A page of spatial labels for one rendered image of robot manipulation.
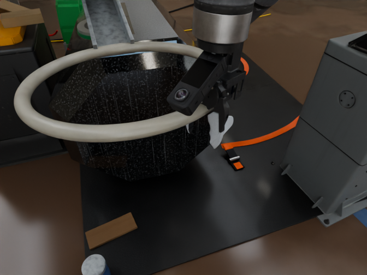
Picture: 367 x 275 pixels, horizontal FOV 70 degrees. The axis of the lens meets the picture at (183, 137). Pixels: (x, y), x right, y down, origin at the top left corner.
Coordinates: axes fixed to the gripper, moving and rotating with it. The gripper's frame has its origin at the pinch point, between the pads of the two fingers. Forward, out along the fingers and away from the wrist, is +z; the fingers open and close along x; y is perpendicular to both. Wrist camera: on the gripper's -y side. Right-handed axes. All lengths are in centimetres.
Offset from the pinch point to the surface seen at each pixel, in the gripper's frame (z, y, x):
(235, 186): 87, 66, 20
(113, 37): -4, 14, 50
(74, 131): -6.7, -20.7, 10.4
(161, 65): 12, 36, 51
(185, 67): 14, 46, 46
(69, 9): 37, 92, 248
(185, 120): -7.3, -5.4, -0.5
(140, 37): 4, 35, 64
